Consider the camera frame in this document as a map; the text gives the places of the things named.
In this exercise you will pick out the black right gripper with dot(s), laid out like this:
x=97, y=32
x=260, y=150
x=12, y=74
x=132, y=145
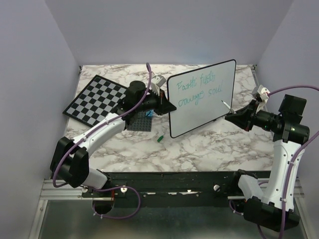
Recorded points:
x=243, y=117

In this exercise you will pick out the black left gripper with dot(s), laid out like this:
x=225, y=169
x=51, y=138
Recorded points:
x=163, y=105

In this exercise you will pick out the green whiteboard marker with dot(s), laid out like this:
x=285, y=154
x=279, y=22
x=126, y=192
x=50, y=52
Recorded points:
x=228, y=107

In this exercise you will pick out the white whiteboard black frame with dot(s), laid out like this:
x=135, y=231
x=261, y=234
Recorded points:
x=200, y=96

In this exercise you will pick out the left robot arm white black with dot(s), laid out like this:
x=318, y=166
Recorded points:
x=70, y=163

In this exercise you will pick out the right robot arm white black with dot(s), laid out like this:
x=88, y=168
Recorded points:
x=273, y=208

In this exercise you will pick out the blue lego brick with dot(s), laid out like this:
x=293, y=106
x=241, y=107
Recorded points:
x=149, y=113

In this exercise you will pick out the dark grey lego baseplate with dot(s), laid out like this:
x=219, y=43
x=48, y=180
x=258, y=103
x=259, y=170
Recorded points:
x=142, y=123

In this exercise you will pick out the black and silver chessboard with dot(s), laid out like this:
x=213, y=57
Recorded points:
x=95, y=101

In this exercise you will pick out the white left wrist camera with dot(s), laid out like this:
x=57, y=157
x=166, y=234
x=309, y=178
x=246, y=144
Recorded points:
x=157, y=82

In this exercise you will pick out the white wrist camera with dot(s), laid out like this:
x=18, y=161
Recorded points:
x=261, y=95
x=157, y=82

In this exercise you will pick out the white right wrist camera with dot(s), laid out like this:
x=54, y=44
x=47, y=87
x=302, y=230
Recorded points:
x=261, y=95

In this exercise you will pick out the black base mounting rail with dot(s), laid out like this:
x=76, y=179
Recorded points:
x=171, y=189

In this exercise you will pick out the aluminium extrusion frame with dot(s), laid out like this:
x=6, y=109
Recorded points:
x=49, y=192

